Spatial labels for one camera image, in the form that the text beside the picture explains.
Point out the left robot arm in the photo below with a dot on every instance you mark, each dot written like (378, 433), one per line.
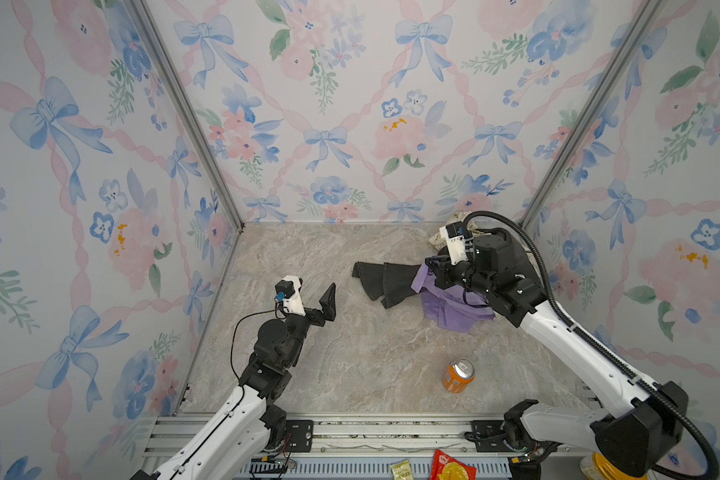
(249, 422)

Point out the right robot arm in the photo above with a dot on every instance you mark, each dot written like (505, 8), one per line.
(639, 420)

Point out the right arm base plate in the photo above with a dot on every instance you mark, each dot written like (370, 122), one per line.
(486, 436)

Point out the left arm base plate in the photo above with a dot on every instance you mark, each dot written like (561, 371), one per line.
(291, 436)

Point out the red snack bag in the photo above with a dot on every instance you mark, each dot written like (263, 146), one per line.
(445, 467)

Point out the purple cloth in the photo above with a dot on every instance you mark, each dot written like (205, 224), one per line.
(453, 308)

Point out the orange soda can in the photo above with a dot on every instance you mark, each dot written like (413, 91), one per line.
(458, 375)

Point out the green snack packet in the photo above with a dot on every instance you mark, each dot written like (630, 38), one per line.
(402, 470)

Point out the dark grey cloth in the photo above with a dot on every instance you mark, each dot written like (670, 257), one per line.
(392, 283)

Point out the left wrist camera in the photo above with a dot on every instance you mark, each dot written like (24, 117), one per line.
(288, 296)

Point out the yellow lidded container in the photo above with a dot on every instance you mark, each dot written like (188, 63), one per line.
(596, 467)

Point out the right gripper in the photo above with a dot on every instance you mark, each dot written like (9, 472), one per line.
(443, 272)

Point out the aluminium mounting rail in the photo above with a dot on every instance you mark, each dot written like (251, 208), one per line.
(364, 446)

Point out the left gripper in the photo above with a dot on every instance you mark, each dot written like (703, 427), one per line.
(318, 320)

